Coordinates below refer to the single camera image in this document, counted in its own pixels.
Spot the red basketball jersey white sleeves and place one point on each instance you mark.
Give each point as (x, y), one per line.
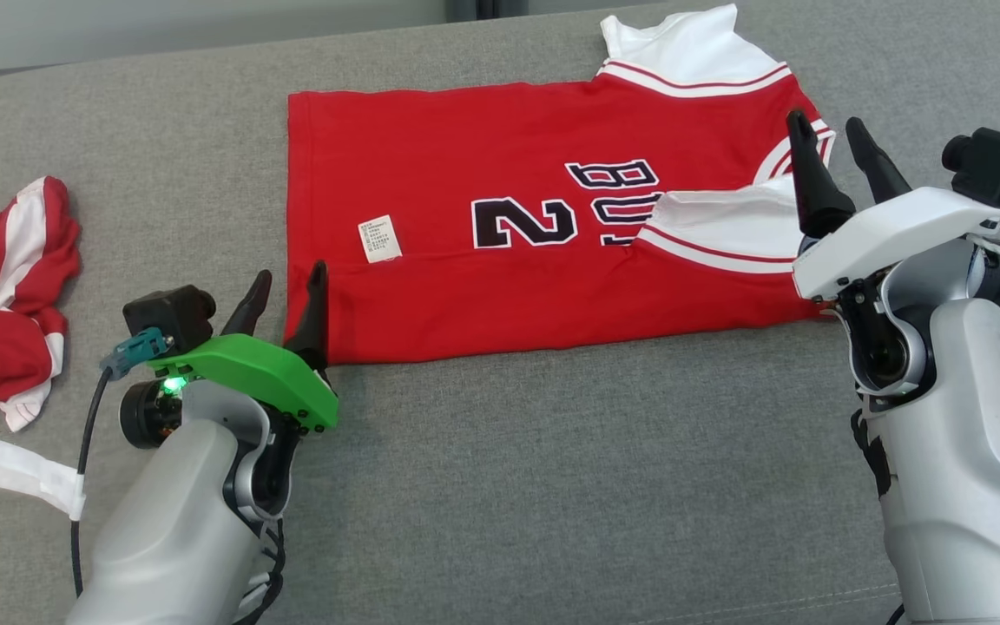
(465, 148)

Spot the white tape strip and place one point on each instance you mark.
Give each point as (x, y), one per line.
(14, 469)

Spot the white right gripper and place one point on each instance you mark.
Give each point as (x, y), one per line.
(899, 230)

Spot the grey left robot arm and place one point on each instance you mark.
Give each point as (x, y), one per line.
(170, 521)

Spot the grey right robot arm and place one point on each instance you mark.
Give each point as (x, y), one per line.
(969, 434)

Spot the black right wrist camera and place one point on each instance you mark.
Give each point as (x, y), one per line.
(995, 161)

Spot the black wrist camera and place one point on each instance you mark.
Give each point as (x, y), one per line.
(995, 161)
(170, 314)

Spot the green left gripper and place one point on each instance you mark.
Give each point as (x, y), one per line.
(266, 373)

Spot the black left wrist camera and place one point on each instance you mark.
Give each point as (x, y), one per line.
(170, 314)

